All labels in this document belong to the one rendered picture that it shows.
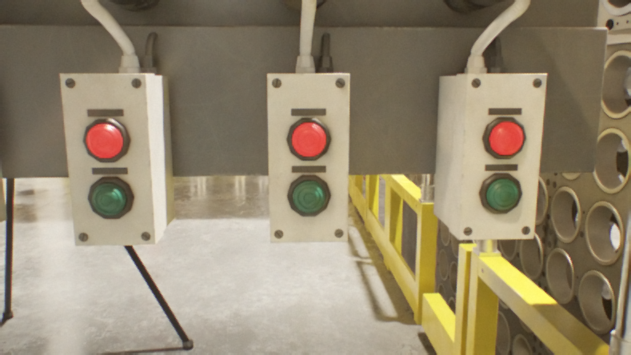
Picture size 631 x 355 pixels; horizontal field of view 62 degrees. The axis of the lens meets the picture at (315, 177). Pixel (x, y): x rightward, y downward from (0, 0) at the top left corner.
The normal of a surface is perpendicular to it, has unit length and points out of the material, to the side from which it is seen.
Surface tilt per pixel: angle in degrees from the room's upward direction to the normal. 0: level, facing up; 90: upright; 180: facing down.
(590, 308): 53
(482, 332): 90
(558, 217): 67
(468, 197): 90
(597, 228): 82
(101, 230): 90
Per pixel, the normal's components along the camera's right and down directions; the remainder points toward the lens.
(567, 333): 0.00, -0.98
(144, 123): 0.05, 0.18
